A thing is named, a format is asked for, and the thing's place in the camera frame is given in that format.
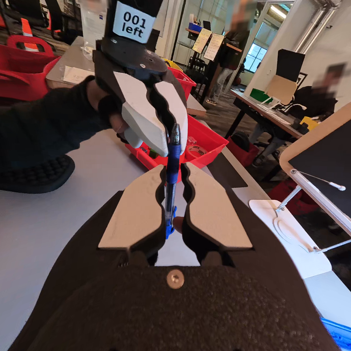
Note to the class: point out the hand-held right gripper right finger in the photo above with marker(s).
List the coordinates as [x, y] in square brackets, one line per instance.
[216, 216]

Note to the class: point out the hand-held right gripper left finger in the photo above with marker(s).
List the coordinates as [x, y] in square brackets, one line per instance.
[134, 216]

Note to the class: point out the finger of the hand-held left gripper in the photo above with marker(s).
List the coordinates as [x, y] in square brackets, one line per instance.
[178, 109]
[142, 118]

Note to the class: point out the red storage bin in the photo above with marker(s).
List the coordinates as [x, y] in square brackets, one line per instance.
[208, 137]
[183, 82]

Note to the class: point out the blue gel pen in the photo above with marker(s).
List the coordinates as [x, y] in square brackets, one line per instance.
[173, 164]

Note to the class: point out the blue storage bin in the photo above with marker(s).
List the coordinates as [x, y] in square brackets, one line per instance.
[195, 27]
[337, 334]

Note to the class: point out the person's left forearm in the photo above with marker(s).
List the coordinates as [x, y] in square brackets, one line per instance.
[49, 126]

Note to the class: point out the yellow object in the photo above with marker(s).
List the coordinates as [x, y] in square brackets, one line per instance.
[309, 123]

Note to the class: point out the person's left hand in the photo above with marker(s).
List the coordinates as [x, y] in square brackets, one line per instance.
[96, 93]

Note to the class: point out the small clear plastic box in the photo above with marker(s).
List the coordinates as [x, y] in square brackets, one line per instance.
[192, 141]

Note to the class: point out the small green block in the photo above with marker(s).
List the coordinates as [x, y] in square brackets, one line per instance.
[154, 154]

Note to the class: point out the clear plastic bag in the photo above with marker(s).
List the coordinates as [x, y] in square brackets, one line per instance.
[93, 30]

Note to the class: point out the yellow storage bin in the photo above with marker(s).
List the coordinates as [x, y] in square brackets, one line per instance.
[172, 65]

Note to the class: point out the white paper sheet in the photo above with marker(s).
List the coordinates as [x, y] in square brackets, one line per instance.
[78, 75]

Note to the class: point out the black floor lamp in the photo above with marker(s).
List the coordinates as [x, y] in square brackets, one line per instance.
[178, 30]

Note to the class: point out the grey side table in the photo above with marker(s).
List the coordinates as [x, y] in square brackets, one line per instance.
[71, 59]

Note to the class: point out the red floor basket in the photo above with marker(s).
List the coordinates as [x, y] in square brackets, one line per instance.
[244, 153]

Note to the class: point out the paper sheet board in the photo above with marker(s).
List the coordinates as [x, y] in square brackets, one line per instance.
[202, 40]
[214, 47]

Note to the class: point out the green storage bin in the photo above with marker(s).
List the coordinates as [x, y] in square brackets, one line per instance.
[259, 95]

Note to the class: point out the orange traffic cone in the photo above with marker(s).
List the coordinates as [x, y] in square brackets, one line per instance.
[27, 33]

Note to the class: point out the red plastic tote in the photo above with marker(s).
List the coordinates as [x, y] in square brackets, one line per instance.
[24, 76]

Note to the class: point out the black textured armrest pad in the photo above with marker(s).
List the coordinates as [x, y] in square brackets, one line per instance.
[35, 175]

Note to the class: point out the small black device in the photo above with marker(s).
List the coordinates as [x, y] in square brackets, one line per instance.
[299, 124]

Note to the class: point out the black board book stand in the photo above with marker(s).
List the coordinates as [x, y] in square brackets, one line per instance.
[323, 153]
[290, 63]

